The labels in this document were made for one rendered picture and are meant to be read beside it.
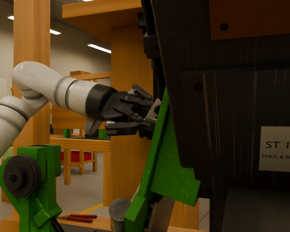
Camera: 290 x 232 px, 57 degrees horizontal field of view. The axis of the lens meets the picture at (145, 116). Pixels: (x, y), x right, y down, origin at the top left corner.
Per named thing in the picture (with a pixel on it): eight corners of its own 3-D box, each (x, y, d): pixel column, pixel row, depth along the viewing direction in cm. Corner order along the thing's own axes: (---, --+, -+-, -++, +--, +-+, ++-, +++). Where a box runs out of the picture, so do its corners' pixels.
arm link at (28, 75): (76, 66, 56) (88, 94, 63) (20, 53, 61) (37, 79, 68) (57, 90, 53) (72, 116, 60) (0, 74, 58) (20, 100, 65)
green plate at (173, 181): (182, 244, 37) (223, 96, 36) (129, 221, 40) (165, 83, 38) (195, 215, 48) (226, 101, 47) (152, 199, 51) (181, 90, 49)
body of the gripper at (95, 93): (77, 101, 52) (119, 113, 49) (99, 74, 57) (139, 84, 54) (86, 125, 57) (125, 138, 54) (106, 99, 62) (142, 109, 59)
